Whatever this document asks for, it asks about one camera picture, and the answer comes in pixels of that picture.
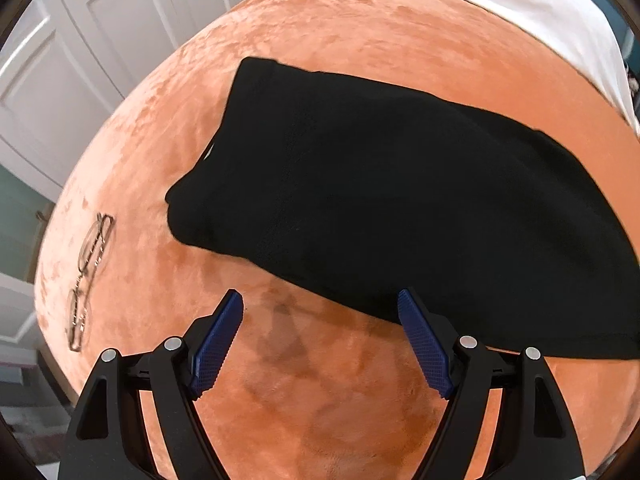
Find white panelled wardrobe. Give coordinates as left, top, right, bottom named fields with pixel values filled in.
left=1, top=0, right=242, bottom=202

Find black pants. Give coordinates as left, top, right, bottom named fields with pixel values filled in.
left=165, top=58, right=639, bottom=359

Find orange plush bed blanket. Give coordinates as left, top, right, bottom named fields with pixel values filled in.
left=36, top=0, right=639, bottom=479

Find metal frame eyeglasses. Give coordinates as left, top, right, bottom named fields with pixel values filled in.
left=66, top=212, right=115, bottom=352

